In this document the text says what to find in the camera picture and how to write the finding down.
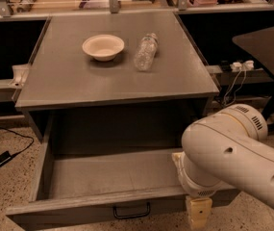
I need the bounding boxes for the white paper bowl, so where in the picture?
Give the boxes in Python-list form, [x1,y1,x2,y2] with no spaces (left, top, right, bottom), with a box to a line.
[82,35,125,62]

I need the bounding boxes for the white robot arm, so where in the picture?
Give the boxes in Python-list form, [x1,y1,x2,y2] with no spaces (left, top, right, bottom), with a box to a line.
[172,104,274,229]

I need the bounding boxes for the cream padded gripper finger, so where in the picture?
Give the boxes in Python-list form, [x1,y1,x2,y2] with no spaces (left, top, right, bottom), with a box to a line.
[186,196,212,230]

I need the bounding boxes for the grey top drawer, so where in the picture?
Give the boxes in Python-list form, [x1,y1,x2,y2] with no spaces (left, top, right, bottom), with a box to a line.
[5,113,241,231]

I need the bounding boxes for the metal shelf rail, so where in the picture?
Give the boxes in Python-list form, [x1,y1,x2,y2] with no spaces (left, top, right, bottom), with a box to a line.
[0,0,272,21]

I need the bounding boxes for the black floor cable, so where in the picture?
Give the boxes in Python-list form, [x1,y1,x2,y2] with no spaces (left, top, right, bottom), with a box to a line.
[0,126,36,201]

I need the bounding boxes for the clear plastic water bottle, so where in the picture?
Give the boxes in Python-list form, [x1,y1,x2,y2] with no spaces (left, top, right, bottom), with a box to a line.
[134,33,159,71]

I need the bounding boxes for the black top drawer handle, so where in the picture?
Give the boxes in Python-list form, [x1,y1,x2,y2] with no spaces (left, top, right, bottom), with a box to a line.
[112,202,151,219]

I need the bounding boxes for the black power adapter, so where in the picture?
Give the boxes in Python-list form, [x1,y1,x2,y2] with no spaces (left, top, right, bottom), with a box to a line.
[0,151,12,167]

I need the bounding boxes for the grey drawer cabinet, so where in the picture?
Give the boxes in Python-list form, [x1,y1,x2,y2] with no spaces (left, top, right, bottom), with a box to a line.
[15,11,218,138]

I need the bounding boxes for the black folding side table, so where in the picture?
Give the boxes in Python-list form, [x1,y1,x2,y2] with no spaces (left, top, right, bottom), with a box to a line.
[232,22,274,137]

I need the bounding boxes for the white power plugs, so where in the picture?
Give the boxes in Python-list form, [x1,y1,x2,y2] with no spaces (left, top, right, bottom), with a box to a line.
[231,60,254,71]

